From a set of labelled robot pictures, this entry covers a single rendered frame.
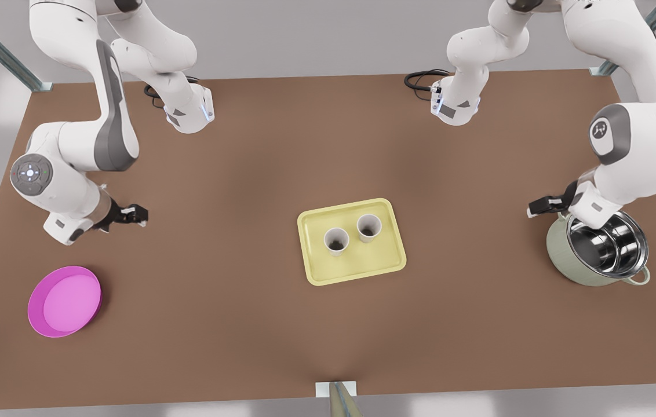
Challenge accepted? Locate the white IKEA cup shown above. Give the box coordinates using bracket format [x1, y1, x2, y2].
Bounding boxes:
[356, 214, 382, 244]
[323, 227, 350, 257]

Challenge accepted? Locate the pink plate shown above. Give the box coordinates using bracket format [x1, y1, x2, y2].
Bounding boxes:
[27, 266, 102, 338]

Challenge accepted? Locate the black cable loop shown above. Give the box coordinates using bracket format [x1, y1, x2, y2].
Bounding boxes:
[404, 69, 451, 104]
[143, 76, 200, 109]

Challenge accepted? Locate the yellow tray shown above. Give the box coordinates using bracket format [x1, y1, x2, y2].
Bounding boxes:
[297, 198, 407, 287]

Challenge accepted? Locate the pale green steel pot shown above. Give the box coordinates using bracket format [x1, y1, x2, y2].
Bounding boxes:
[546, 210, 651, 287]

